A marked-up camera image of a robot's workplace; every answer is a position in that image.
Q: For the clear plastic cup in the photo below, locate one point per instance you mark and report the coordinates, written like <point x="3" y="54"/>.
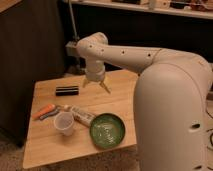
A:
<point x="64" y="123"/>

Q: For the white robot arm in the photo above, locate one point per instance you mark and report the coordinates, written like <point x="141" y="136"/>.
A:
<point x="169" y="101"/>

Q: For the orange handled tool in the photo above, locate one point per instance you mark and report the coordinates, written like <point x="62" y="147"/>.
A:
<point x="48" y="110"/>

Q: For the green round bowl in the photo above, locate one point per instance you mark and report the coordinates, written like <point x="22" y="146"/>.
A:
<point x="107" y="131"/>

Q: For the metal pole stand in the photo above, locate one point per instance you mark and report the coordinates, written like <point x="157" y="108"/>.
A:
<point x="76" y="37"/>

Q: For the dark cabinet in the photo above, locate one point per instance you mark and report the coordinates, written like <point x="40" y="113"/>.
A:
<point x="31" y="49"/>

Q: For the grey metal beam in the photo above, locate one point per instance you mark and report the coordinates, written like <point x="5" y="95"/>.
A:
<point x="71" y="49"/>

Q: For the wooden shelf with clutter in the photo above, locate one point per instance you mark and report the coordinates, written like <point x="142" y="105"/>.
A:
<point x="188" y="8"/>

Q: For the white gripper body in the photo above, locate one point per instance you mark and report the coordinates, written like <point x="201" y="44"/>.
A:
<point x="95" y="70"/>

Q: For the black rectangular box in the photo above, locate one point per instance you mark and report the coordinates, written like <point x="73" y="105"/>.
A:
<point x="65" y="91"/>

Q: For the wooden table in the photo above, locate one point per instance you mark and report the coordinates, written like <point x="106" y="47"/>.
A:
<point x="45" y="145"/>

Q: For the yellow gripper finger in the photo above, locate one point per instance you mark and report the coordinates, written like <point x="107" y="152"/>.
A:
<point x="85" y="82"/>
<point x="104" y="86"/>

